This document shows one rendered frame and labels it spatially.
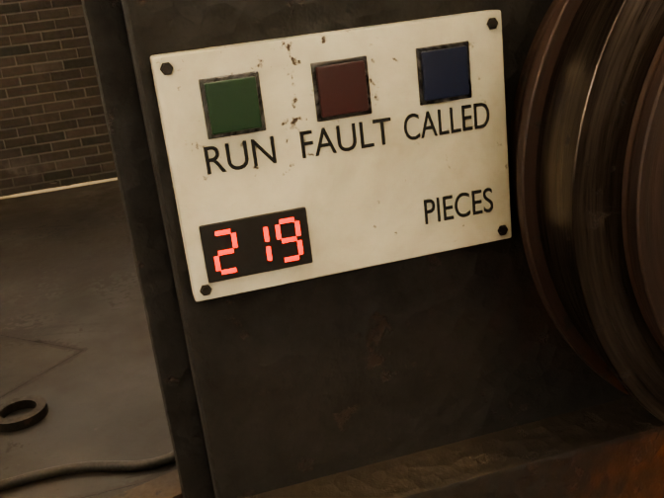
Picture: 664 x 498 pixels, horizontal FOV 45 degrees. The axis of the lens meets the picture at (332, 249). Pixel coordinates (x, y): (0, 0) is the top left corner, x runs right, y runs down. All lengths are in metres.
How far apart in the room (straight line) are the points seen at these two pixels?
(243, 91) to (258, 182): 0.07
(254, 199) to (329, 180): 0.06
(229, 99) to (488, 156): 0.21
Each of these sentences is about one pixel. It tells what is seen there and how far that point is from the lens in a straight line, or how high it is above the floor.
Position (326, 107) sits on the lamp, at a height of 1.19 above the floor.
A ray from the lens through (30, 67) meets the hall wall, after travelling 6.57.
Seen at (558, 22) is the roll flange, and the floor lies 1.23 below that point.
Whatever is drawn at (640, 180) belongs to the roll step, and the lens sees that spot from 0.53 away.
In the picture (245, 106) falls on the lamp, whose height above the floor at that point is 1.20.
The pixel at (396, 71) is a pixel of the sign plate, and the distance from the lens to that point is 0.60.
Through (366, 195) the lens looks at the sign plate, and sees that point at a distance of 0.61.
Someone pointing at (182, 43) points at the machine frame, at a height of 1.24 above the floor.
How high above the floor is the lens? 1.27
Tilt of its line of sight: 18 degrees down
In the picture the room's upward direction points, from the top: 7 degrees counter-clockwise
